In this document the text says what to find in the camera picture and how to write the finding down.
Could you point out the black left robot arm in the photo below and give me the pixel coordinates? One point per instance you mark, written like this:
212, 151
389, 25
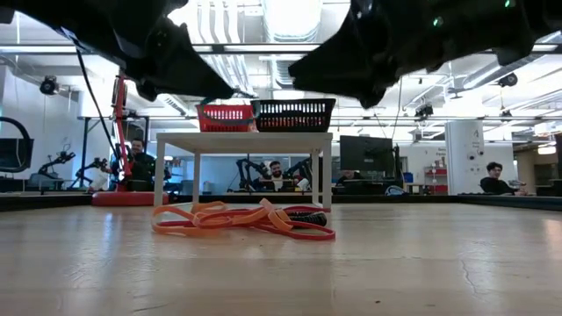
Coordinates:
52, 13

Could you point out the black plastic basket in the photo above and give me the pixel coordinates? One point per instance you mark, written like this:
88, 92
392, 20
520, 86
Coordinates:
294, 115

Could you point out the black background robot arm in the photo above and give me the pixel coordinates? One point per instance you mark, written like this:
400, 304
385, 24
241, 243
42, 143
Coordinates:
246, 173
57, 162
300, 171
94, 169

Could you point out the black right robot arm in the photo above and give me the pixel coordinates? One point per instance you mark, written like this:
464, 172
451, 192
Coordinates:
483, 22

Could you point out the pile of rubber bands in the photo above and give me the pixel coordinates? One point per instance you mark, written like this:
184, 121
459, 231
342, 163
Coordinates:
307, 236

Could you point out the black computer monitor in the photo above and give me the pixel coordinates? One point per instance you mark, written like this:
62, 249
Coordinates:
366, 155

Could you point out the white perforated metal shelf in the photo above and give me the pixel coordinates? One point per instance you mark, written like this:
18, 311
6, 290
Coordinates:
241, 141

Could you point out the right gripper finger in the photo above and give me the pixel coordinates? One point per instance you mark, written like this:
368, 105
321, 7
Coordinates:
333, 66

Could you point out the black ceiling camera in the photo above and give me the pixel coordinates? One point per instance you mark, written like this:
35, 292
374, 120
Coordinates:
49, 85
508, 80
424, 111

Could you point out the red storage rack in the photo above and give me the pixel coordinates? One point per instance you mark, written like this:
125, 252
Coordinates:
434, 180

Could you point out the black curved screen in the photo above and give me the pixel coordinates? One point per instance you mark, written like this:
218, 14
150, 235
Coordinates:
13, 153

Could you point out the red plastic basket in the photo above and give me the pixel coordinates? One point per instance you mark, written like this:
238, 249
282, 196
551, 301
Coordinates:
224, 118

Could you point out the orange rubber band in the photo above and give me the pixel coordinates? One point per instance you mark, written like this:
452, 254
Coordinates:
281, 221
219, 217
184, 231

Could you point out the white pillar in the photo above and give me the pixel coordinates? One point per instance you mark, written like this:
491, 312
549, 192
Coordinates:
461, 167

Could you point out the person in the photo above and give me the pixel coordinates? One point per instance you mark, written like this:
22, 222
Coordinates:
349, 175
140, 169
494, 184
275, 173

